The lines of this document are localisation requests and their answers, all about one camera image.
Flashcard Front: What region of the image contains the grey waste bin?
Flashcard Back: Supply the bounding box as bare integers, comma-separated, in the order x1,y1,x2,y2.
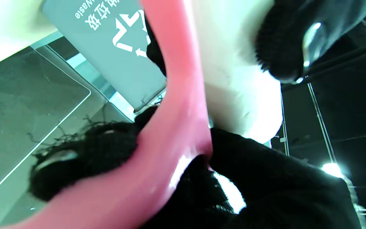
42,0,167,111

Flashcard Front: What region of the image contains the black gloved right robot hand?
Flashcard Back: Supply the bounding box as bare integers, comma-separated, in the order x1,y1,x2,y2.
29,107,361,229

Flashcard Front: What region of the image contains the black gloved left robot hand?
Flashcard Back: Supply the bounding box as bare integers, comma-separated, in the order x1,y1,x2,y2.
145,0,366,84

